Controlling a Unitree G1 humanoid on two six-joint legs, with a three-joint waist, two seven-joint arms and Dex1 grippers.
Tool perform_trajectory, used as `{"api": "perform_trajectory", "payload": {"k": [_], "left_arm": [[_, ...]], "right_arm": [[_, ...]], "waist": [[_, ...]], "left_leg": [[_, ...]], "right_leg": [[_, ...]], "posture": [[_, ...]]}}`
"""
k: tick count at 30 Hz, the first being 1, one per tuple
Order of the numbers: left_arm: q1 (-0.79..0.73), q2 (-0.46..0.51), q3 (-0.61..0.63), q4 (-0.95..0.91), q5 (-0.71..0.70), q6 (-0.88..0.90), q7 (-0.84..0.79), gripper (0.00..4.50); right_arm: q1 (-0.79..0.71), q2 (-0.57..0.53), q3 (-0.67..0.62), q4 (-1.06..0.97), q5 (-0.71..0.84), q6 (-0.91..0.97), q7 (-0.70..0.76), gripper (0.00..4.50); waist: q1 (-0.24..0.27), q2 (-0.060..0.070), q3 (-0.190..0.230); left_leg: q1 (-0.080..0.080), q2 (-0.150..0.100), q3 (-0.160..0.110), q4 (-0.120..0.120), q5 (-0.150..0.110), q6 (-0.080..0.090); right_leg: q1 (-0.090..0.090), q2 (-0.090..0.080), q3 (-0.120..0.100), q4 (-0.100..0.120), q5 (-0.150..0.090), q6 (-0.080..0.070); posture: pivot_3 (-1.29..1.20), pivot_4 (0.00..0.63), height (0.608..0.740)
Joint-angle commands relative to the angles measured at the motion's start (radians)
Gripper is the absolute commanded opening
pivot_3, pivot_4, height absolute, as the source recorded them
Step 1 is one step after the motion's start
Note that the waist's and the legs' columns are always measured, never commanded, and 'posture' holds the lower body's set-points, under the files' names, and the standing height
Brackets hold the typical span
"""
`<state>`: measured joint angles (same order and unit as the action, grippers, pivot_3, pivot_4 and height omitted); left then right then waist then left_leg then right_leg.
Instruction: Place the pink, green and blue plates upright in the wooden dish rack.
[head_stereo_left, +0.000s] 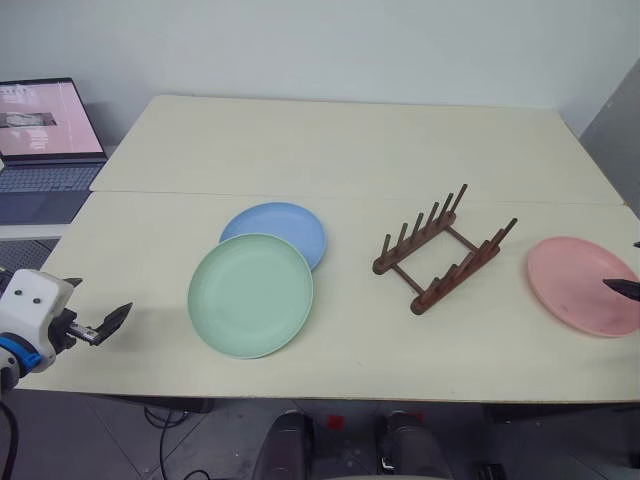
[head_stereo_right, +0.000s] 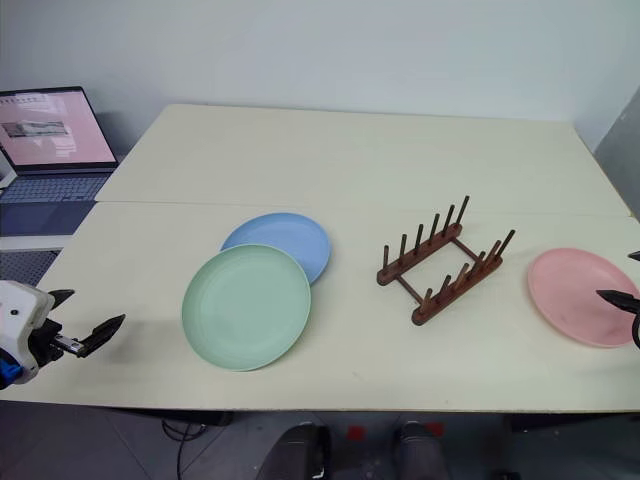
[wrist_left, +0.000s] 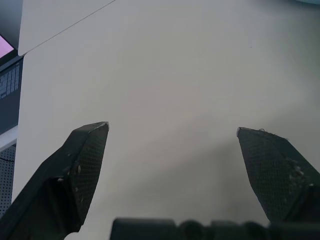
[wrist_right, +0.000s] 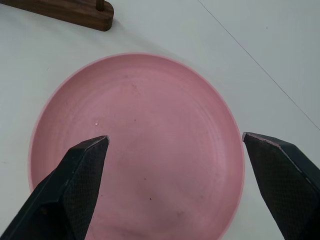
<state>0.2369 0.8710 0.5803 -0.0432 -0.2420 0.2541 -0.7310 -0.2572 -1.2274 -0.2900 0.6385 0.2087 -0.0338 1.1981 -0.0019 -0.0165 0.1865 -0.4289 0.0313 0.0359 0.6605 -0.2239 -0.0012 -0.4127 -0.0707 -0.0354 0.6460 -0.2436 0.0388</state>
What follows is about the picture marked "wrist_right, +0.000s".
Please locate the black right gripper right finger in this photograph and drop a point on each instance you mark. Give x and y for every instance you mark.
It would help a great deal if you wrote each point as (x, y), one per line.
(282, 185)

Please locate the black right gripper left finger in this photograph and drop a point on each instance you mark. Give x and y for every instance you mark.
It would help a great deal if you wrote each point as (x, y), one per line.
(67, 185)

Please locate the dark wooden rack base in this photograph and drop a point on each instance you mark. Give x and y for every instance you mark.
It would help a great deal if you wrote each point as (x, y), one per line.
(82, 13)

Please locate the pink round plate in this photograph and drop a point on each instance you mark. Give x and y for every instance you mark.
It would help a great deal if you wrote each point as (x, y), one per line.
(155, 120)

